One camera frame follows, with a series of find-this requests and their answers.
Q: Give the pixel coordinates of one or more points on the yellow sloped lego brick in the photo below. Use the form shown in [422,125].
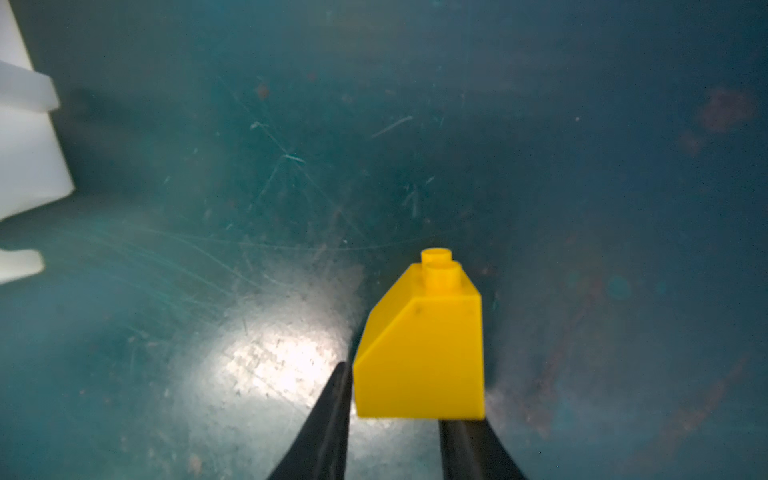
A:
[421,353]

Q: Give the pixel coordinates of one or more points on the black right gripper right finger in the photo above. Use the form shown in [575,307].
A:
[472,450]

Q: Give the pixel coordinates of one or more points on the white three-compartment bin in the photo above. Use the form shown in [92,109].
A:
[33,168]

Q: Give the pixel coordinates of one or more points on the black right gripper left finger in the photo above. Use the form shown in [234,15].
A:
[319,450]

